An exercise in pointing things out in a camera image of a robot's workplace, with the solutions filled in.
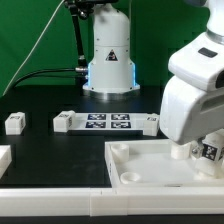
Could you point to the white front fence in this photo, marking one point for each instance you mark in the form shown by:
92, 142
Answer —
111, 202

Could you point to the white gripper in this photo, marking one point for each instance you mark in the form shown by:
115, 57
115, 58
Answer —
188, 113

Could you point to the white left fence piece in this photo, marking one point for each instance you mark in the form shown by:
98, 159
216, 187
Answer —
5, 158

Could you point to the white square tabletop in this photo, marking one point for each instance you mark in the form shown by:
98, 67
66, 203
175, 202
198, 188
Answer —
148, 163

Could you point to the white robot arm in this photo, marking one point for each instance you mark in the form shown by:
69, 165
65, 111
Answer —
111, 73

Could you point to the white marker base plate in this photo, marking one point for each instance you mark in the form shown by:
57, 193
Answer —
109, 121

